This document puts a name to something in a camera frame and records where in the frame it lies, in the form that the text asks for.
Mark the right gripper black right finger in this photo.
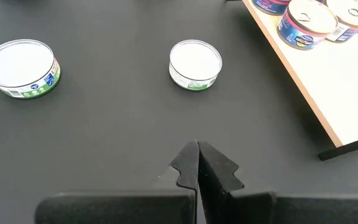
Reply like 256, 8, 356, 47
198, 140, 358, 224

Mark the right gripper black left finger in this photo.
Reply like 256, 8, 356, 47
34, 139, 200, 224

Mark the green label tuna can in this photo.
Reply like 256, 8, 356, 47
0, 39, 62, 100
168, 39, 223, 91

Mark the blue pink salmon can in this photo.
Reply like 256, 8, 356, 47
277, 0, 339, 51
324, 0, 358, 44
252, 0, 291, 16

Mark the wooden shelf board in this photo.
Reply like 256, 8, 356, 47
242, 0, 358, 149

